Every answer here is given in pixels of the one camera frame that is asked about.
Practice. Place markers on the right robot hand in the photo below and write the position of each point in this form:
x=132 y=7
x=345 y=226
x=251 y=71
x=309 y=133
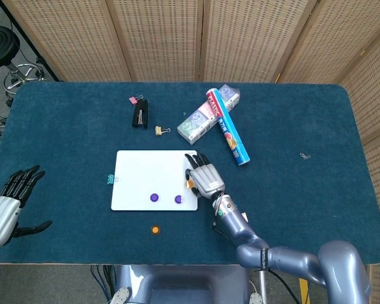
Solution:
x=207 y=180

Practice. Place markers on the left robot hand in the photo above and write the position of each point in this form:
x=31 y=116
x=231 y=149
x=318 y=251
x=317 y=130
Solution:
x=1 y=218

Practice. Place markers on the orange round magnet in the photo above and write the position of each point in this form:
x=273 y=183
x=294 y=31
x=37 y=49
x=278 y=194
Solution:
x=154 y=230
x=188 y=184

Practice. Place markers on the purple round magnet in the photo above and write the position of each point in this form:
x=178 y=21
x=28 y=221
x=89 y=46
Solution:
x=154 y=197
x=179 y=199

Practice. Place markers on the white rectangular board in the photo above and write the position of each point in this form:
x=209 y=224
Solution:
x=152 y=174

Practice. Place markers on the red blue foil box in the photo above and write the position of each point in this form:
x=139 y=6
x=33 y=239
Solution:
x=229 y=133

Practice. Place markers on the tissue multipack in clear wrap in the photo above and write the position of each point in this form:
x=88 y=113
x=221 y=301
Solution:
x=193 y=125

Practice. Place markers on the small yellow binder clip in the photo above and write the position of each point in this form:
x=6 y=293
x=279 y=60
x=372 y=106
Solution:
x=158 y=130

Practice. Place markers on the dark blue table carpet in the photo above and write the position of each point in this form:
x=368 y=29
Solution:
x=82 y=221

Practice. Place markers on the black stapler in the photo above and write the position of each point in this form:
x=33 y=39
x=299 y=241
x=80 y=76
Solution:
x=141 y=115

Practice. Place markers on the teal binder clip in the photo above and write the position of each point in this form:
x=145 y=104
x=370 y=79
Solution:
x=110 y=179

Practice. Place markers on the metal paper clip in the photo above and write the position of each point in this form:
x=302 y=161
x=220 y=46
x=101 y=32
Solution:
x=305 y=155

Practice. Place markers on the grey-blue robot torso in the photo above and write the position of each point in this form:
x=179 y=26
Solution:
x=183 y=285

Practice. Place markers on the pink binder clip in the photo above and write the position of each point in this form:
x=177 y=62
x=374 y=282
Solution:
x=133 y=100

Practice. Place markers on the metal table leg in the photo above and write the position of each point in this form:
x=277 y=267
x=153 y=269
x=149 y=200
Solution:
x=263 y=286

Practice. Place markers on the wooden folding screen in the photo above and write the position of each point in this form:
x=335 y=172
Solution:
x=161 y=38

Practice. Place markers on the black round stool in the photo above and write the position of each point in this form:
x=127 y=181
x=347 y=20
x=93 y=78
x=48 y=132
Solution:
x=0 y=47

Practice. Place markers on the black metal pole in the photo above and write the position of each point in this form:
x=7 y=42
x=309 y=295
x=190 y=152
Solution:
x=29 y=41

